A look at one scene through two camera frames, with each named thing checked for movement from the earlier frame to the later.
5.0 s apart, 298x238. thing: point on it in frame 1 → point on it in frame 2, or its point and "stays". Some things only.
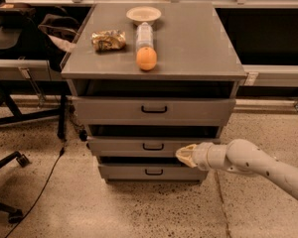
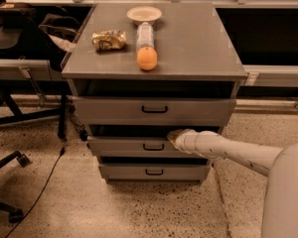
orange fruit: x=146 y=59 stays
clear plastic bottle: x=144 y=36 stays
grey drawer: x=142 y=147 stays
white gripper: x=203 y=155 → x=184 y=140
